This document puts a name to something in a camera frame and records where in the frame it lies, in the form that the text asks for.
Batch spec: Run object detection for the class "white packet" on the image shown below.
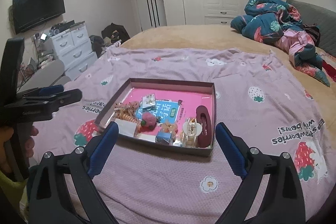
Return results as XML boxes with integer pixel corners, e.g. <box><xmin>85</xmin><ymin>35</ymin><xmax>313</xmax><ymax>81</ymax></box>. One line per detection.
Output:
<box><xmin>114</xmin><ymin>118</ymin><xmax>138</xmax><ymax>138</ymax></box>

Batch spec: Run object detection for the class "pink sequin bow clip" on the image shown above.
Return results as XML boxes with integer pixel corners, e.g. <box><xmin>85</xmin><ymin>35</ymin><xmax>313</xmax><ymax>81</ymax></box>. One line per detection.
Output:
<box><xmin>113</xmin><ymin>101</ymin><xmax>139</xmax><ymax>119</ymax></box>

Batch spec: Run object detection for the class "earring card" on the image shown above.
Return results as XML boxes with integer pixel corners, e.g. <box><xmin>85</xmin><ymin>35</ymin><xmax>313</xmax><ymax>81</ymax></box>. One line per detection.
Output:
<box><xmin>141</xmin><ymin>94</ymin><xmax>156</xmax><ymax>110</ymax></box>

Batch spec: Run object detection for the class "pink fuzzy hair clip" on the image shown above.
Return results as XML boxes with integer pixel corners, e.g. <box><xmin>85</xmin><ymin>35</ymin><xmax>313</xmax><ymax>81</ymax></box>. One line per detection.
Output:
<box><xmin>140</xmin><ymin>111</ymin><xmax>161</xmax><ymax>131</ymax></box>

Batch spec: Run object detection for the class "maroon large hair clip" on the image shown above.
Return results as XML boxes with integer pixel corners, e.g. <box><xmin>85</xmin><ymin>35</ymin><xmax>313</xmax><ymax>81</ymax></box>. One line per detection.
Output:
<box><xmin>196</xmin><ymin>105</ymin><xmax>213</xmax><ymax>148</ymax></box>

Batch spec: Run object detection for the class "cream claw hair clip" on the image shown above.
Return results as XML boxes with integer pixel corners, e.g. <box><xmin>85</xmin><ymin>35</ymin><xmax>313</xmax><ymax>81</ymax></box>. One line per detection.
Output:
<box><xmin>182</xmin><ymin>118</ymin><xmax>203</xmax><ymax>148</ymax></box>

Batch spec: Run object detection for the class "orange flower pearl hair clip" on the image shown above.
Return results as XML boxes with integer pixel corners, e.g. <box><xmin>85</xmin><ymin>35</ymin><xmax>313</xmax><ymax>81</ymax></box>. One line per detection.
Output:
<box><xmin>161</xmin><ymin>120</ymin><xmax>178</xmax><ymax>140</ymax></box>

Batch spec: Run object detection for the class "blue small packet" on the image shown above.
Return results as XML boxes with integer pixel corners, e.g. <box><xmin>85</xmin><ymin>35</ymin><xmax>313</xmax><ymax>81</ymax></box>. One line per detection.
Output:
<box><xmin>155</xmin><ymin>131</ymin><xmax>174</xmax><ymax>145</ymax></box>

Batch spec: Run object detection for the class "green sleeve left forearm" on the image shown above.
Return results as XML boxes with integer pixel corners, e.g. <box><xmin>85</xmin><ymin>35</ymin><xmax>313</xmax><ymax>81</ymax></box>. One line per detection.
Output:
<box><xmin>1</xmin><ymin>171</ymin><xmax>27</xmax><ymax>221</ymax></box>

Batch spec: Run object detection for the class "left hand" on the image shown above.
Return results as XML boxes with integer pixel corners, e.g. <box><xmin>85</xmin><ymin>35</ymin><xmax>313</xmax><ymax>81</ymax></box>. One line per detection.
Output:
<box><xmin>1</xmin><ymin>126</ymin><xmax>39</xmax><ymax>175</ymax></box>

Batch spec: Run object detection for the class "grey chair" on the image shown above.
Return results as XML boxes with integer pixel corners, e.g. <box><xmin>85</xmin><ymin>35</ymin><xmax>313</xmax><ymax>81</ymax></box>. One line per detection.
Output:
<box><xmin>19</xmin><ymin>60</ymin><xmax>71</xmax><ymax>92</ymax></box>

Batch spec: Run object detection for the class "white drawer chest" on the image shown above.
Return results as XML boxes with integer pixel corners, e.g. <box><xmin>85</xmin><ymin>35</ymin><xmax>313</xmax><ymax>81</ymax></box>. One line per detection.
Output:
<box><xmin>45</xmin><ymin>22</ymin><xmax>97</xmax><ymax>81</ymax></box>

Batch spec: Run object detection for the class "dark clothes pile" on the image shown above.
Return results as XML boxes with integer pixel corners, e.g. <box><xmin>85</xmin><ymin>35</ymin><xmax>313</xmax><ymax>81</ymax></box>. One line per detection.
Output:
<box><xmin>89</xmin><ymin>23</ymin><xmax>130</xmax><ymax>57</ymax></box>

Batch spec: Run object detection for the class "pink strawberry blanket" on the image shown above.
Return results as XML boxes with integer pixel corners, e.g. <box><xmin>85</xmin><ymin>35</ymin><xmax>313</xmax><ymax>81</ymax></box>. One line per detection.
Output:
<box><xmin>34</xmin><ymin>48</ymin><xmax>335</xmax><ymax>223</ymax></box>

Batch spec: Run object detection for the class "maroon cardboard tray box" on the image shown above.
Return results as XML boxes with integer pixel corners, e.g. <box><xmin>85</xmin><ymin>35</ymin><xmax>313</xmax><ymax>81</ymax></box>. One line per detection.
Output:
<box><xmin>95</xmin><ymin>78</ymin><xmax>216</xmax><ymax>157</ymax></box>

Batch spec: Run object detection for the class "tan bed sheet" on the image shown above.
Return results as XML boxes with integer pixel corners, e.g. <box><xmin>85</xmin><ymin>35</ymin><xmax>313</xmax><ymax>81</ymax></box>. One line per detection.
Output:
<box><xmin>122</xmin><ymin>25</ymin><xmax>335</xmax><ymax>123</ymax></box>

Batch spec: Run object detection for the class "teal floral quilt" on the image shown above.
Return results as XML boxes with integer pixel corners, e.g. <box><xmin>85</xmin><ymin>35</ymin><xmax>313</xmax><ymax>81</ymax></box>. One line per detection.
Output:
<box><xmin>230</xmin><ymin>0</ymin><xmax>330</xmax><ymax>86</ymax></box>

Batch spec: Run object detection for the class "grey headboard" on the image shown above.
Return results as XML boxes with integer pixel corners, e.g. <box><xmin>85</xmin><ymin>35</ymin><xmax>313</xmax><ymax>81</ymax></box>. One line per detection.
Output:
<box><xmin>286</xmin><ymin>0</ymin><xmax>336</xmax><ymax>57</ymax></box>

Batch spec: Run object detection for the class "black wall television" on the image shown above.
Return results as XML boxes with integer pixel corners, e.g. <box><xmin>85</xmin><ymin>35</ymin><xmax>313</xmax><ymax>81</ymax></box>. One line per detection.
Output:
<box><xmin>12</xmin><ymin>0</ymin><xmax>66</xmax><ymax>34</ymax></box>

